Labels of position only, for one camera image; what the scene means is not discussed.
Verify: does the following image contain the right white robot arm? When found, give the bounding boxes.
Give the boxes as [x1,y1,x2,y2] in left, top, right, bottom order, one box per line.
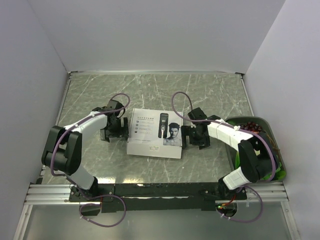
[181,107,279,199]

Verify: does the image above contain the white hair clipper kit box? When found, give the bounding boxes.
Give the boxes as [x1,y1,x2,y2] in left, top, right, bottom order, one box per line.
[126,108,183,159]

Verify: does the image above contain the fake dark grapes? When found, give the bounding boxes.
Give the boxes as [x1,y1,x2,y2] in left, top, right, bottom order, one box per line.
[240,121,263,133]

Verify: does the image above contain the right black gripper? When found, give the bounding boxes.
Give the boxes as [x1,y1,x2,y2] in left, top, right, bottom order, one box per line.
[180,125,211,150]

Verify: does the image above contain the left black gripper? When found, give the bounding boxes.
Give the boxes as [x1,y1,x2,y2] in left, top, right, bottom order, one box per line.
[101,117,129,142]

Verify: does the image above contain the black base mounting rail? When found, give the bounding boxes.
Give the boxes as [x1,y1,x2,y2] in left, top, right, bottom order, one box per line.
[69,182,247,213]

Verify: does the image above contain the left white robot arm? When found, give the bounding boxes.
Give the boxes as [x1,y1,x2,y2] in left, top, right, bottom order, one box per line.
[41,99,129,201]

